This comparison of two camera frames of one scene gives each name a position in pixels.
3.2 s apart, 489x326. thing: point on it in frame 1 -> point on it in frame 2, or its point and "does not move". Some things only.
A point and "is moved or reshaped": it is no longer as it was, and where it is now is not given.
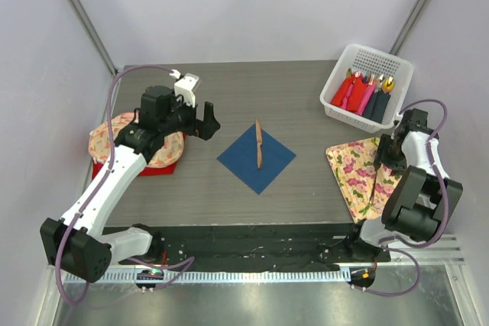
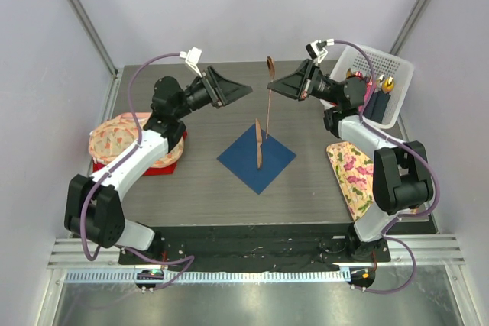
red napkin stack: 98,167 does not move
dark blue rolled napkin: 380,104 does not move
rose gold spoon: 377,168 is moved or reshaped
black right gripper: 383,158 -> 293,85
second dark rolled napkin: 369,109 does not move
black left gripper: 203,129 -> 220,91
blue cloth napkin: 241,158 does not move
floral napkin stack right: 352,163 does not move
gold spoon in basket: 388,85 does not move
